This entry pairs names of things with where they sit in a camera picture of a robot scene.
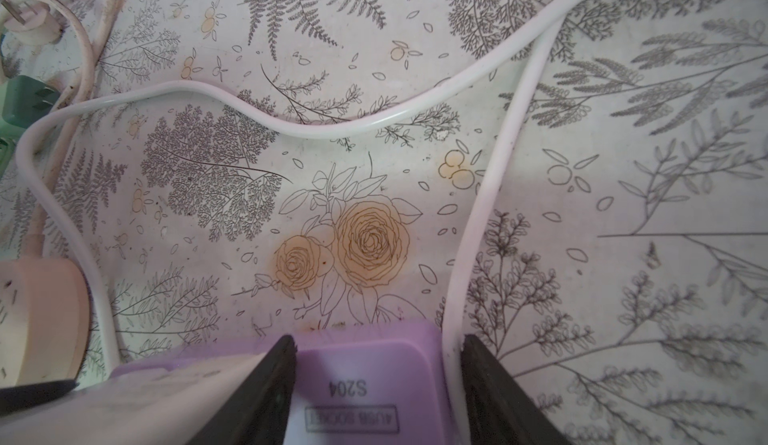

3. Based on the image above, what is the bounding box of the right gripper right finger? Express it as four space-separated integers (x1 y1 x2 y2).
461 334 568 445

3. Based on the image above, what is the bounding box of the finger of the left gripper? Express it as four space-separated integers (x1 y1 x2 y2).
0 379 78 415

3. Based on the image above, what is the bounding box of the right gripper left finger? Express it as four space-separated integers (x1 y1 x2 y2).
189 335 297 445

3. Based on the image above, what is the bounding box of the round pink power socket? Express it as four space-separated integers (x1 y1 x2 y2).
1 257 91 388

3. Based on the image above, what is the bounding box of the light green usb charger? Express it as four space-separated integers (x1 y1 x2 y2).
1 75 60 174

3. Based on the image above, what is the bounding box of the purple white power strip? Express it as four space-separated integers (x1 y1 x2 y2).
107 320 457 444

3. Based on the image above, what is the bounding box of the pink socket power cable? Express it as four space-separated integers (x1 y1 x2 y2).
0 0 121 260

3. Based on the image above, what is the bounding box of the white power strip cable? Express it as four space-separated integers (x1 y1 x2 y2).
14 0 631 445

